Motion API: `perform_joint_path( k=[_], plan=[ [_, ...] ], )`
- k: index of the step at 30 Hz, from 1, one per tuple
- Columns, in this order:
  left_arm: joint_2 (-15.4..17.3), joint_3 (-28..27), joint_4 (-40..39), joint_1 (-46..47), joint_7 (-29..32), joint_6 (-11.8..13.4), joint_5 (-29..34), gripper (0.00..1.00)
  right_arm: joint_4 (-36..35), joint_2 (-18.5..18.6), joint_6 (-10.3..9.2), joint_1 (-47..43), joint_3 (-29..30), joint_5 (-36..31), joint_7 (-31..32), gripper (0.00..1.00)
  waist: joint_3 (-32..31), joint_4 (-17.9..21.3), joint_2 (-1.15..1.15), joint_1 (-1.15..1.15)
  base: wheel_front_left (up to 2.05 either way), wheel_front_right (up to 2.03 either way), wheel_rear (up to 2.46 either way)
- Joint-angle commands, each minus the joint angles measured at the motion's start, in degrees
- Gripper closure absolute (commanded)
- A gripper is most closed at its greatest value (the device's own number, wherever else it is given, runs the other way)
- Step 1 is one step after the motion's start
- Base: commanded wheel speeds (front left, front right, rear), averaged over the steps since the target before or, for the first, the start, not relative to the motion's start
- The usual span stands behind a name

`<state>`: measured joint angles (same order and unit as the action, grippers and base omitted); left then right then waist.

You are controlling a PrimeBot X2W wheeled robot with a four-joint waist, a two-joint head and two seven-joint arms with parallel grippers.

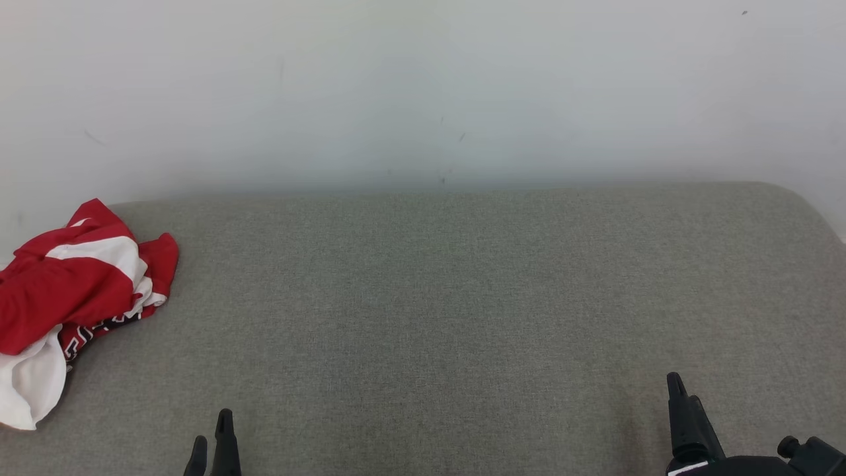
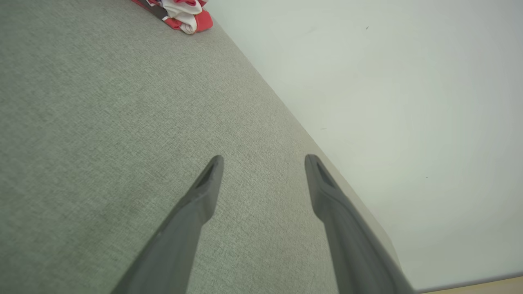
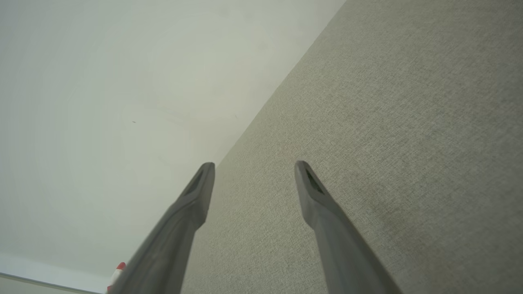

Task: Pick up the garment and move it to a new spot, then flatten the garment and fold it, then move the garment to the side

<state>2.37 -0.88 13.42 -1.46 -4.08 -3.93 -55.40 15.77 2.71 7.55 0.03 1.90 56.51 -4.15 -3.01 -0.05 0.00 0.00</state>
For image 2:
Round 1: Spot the red jersey with white sleeves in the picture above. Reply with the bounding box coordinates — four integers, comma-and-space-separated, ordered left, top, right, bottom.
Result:
131, 0, 214, 35

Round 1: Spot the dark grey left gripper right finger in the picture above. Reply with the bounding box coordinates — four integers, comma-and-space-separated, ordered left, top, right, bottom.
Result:
304, 154, 416, 294

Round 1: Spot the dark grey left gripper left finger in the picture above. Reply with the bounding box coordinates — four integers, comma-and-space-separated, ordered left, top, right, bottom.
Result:
111, 155, 224, 294

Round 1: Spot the grey fabric sofa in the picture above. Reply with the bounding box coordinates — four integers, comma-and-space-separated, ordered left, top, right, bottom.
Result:
0, 0, 417, 294

